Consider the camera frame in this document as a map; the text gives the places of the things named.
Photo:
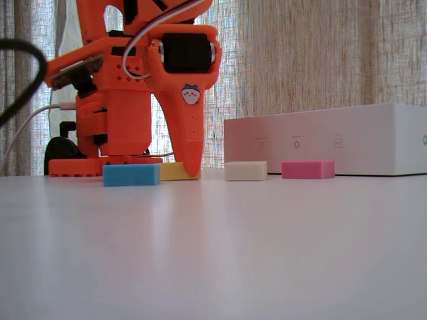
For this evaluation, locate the orange gripper body black servo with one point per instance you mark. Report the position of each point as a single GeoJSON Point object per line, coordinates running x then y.
{"type": "Point", "coordinates": [181, 78]}

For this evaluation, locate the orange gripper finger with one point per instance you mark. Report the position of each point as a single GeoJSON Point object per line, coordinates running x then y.
{"type": "Point", "coordinates": [187, 113]}
{"type": "Point", "coordinates": [128, 123]}

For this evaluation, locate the yellow foam cuboid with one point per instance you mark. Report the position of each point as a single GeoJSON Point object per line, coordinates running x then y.
{"type": "Point", "coordinates": [171, 173]}

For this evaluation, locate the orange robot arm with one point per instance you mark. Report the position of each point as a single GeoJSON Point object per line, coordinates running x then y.
{"type": "Point", "coordinates": [90, 26]}

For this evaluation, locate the blue foam cuboid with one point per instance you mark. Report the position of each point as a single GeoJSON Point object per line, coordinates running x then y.
{"type": "Point", "coordinates": [130, 175]}

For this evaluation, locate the cream white foam cuboid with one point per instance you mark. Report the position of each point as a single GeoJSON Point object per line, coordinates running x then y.
{"type": "Point", "coordinates": [245, 171]}

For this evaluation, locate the pink foam cuboid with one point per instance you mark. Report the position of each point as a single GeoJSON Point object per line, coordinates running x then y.
{"type": "Point", "coordinates": [305, 170]}

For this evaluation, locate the white box bin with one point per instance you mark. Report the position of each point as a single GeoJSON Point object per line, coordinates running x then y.
{"type": "Point", "coordinates": [333, 140]}

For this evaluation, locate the black table clamp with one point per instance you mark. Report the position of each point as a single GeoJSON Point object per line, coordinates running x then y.
{"type": "Point", "coordinates": [60, 150]}

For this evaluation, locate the white hanging cloth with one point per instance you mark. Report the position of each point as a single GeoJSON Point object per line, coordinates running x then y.
{"type": "Point", "coordinates": [68, 30]}

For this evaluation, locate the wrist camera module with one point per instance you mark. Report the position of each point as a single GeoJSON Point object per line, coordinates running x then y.
{"type": "Point", "coordinates": [78, 78]}

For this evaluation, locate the orange robot base plate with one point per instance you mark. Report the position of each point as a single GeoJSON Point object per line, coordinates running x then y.
{"type": "Point", "coordinates": [73, 166]}

